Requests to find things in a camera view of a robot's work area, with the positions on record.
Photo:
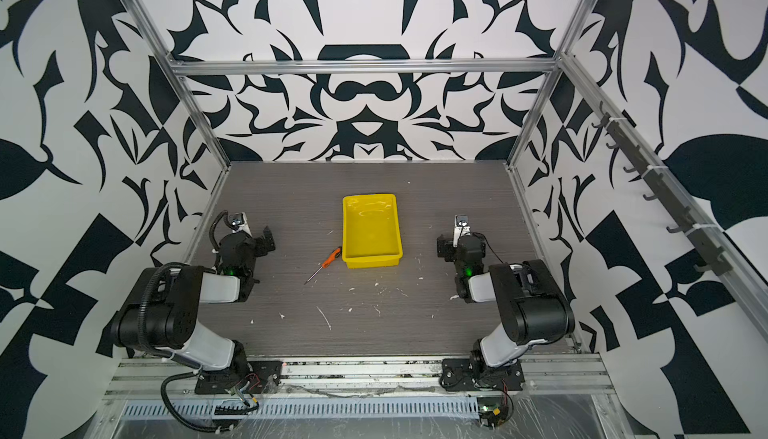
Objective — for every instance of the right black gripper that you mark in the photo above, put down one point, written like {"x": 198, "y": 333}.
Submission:
{"x": 447, "y": 247}

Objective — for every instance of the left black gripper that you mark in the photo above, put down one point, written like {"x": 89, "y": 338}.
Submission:
{"x": 262, "y": 242}

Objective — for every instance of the orange handled screwdriver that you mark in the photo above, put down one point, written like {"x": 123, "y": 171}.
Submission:
{"x": 334, "y": 255}

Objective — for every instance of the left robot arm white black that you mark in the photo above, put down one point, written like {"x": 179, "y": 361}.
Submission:
{"x": 161, "y": 314}

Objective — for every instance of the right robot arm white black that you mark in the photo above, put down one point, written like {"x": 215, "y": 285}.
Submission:
{"x": 532, "y": 308}

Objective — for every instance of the yellow plastic bin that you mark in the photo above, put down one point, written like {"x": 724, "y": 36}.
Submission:
{"x": 371, "y": 231}

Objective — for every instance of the small green circuit board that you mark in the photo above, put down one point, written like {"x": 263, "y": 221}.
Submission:
{"x": 493, "y": 412}

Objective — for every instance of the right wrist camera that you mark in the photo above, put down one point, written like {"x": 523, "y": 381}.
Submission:
{"x": 461, "y": 226}

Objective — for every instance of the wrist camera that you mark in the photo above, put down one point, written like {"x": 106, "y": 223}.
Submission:
{"x": 238, "y": 222}
{"x": 461, "y": 226}

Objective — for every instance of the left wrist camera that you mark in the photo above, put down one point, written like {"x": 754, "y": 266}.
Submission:
{"x": 238, "y": 222}

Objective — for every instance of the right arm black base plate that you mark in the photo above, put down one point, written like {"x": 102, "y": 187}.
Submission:
{"x": 464, "y": 374}

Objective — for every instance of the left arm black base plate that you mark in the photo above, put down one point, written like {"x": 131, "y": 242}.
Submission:
{"x": 257, "y": 377}

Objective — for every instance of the aluminium front rail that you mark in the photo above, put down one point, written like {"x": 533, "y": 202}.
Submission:
{"x": 350, "y": 376}

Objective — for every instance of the white slotted cable duct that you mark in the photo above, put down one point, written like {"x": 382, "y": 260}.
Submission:
{"x": 459, "y": 407}

